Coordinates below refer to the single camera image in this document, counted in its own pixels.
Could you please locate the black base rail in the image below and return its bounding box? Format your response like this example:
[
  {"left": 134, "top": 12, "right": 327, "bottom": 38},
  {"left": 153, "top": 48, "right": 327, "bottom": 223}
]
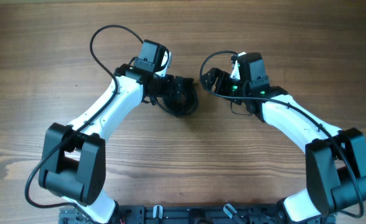
[{"left": 58, "top": 203, "right": 336, "bottom": 224}]

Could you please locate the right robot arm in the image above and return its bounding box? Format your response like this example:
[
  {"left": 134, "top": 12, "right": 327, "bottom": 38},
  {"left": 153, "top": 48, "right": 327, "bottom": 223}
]
[{"left": 199, "top": 51, "right": 366, "bottom": 223}]

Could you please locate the black usb cable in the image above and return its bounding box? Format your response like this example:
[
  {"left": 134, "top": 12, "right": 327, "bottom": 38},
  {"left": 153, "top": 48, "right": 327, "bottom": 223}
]
[{"left": 141, "top": 81, "right": 199, "bottom": 118}]

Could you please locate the right camera cable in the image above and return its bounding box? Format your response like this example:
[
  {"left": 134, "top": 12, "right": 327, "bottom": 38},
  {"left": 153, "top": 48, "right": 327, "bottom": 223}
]
[{"left": 199, "top": 50, "right": 365, "bottom": 218}]

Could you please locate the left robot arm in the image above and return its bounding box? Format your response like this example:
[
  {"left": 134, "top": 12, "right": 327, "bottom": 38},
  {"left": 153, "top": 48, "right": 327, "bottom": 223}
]
[{"left": 34, "top": 40, "right": 198, "bottom": 223}]

